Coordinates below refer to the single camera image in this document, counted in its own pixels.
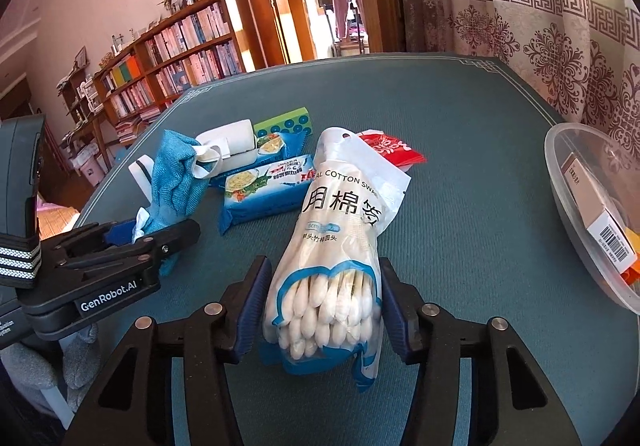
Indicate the white object with dark stripe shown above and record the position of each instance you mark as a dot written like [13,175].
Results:
[137,171]

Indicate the red plastic packet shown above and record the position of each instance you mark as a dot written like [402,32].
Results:
[395,151]

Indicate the cotton swab bag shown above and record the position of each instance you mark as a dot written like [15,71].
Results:
[325,246]

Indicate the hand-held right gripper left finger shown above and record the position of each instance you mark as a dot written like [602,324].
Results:
[252,311]

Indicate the wooden bookshelf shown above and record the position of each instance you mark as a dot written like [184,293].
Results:
[235,26]

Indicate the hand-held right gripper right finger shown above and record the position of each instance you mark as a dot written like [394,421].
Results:
[395,316]

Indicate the clear plastic container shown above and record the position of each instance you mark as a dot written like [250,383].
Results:
[565,186]

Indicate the green dotted sponge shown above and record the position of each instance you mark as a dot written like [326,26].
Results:
[287,124]

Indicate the rows of books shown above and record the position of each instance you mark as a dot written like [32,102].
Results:
[200,26]

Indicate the small wooden shelf unit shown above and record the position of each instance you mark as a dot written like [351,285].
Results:
[80,96]

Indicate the blue cloth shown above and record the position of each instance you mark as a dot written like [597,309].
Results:
[175,176]

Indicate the blue snack packet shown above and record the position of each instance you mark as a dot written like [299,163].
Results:
[260,196]
[277,145]

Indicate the white printed cardboard box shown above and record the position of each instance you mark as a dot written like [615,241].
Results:
[590,206]

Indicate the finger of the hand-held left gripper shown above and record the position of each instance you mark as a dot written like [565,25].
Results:
[170,238]
[117,232]

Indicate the patterned white curtain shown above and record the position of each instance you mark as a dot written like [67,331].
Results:
[525,1]

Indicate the person's grey fleece clothing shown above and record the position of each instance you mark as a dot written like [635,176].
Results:
[80,366]

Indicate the teal table mat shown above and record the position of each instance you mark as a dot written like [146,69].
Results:
[450,151]

